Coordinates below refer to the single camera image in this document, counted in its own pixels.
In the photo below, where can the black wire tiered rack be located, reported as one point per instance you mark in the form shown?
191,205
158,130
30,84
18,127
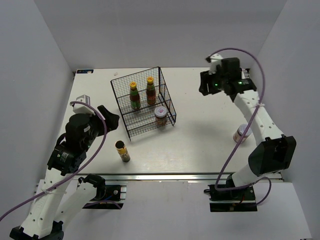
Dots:
142,120

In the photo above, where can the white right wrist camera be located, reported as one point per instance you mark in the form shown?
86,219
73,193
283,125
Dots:
214,60

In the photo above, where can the black cap pepper shaker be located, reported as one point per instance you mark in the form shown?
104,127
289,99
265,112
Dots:
122,151

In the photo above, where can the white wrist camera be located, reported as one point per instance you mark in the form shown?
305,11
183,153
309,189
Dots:
82,106
214,60

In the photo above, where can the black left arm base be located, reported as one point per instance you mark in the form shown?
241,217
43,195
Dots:
108,196

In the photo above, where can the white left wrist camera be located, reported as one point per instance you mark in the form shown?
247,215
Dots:
82,106

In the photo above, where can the orange jar white lid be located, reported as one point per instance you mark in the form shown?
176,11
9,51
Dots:
160,114

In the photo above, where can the green label sauce bottle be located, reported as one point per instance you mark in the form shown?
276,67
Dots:
134,96

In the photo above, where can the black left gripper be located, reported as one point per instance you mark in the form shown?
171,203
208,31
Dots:
112,120

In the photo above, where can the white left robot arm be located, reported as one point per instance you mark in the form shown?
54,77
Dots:
48,217

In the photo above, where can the red chili sauce bottle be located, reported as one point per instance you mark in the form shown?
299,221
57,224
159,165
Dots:
150,91

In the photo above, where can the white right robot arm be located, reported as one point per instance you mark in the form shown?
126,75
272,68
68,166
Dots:
274,150

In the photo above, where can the aluminium front rail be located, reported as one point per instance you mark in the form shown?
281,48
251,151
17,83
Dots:
161,177

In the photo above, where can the blue label sticker left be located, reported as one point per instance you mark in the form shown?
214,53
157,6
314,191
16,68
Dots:
84,71

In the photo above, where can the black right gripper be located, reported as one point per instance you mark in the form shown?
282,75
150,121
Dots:
205,78

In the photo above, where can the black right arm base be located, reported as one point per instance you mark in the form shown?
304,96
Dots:
234,201

